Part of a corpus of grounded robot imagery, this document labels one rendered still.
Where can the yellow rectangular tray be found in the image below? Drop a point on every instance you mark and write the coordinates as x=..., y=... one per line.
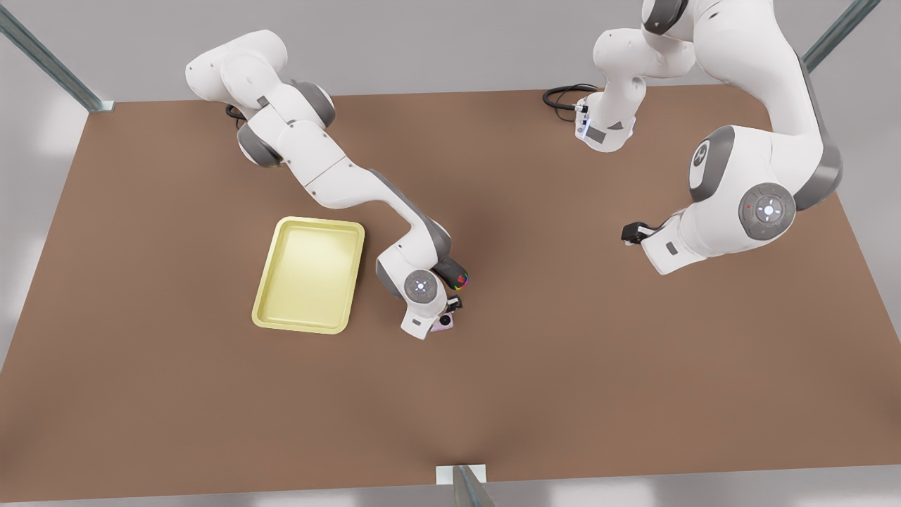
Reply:
x=309, y=274

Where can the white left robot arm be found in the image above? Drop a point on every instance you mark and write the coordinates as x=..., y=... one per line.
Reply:
x=746, y=155

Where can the black computer mouse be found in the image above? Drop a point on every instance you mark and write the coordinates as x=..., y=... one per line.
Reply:
x=453, y=273

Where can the small pink camera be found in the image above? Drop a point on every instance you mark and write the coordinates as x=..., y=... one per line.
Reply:
x=445, y=322

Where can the silver frame post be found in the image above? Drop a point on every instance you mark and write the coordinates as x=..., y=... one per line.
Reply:
x=466, y=486
x=838, y=32
x=49, y=60

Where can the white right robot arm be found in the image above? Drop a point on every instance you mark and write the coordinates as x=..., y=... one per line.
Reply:
x=331, y=172

